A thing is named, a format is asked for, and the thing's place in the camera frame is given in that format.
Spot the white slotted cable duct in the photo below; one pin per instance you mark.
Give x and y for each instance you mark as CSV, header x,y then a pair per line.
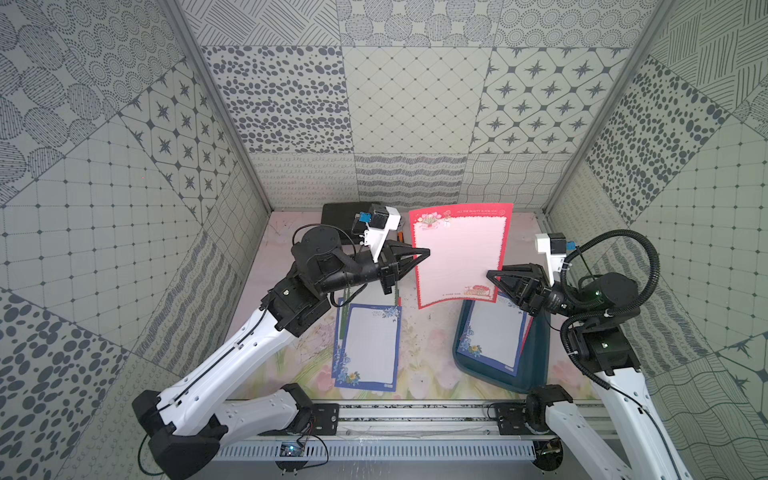
x,y
396,450

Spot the right round circuit board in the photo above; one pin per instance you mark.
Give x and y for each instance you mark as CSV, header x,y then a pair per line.
x,y
548,455

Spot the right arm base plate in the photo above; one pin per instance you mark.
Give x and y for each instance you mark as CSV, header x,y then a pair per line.
x,y
513,418

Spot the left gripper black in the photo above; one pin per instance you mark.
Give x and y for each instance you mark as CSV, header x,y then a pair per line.
x,y
387,268

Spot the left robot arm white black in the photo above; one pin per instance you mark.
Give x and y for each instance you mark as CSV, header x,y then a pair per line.
x,y
186,424

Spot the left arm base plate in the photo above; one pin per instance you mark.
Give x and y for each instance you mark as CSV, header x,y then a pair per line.
x,y
323,420

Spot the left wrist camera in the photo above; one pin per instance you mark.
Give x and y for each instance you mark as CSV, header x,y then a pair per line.
x,y
372,227

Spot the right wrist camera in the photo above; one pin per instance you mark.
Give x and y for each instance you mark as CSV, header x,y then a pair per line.
x,y
554,247

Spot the teal plastic storage box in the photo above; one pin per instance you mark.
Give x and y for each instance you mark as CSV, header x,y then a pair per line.
x,y
533,366

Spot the green bordered scalloped stationery paper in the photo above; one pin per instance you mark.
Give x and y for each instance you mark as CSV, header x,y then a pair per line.
x,y
369,297

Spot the blue floral stationery paper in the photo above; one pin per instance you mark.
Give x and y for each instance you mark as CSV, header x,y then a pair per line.
x,y
368,356
494,334

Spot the left green circuit board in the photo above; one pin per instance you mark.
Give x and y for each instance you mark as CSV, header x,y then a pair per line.
x,y
291,457

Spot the black plastic tool case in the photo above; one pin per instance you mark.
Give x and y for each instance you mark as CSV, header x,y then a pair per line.
x,y
343,214

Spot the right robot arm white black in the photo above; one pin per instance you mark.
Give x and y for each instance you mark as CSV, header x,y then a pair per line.
x,y
594,342

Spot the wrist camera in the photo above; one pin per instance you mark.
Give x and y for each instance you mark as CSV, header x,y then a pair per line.
x,y
372,227
554,247

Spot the aluminium mounting rail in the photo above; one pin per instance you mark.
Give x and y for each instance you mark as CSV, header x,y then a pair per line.
x,y
379,418

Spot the red bordered stationery paper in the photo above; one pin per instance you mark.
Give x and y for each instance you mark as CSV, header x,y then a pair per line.
x,y
465,241
527,336

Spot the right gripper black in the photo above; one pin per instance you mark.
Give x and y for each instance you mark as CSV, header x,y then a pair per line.
x,y
527,286

